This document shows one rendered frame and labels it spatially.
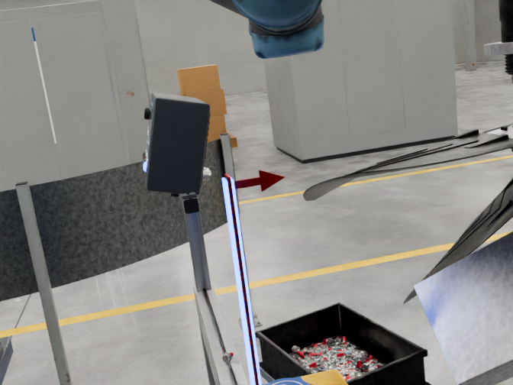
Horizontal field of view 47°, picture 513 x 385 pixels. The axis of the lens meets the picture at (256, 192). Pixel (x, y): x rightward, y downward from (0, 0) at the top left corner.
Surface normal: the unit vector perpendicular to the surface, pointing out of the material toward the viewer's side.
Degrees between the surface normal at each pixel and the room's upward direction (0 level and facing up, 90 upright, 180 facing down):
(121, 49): 90
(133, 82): 90
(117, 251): 90
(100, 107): 90
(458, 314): 55
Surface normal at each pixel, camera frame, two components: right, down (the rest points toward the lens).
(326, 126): 0.20, 0.20
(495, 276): -0.62, -0.34
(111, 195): 0.61, 0.11
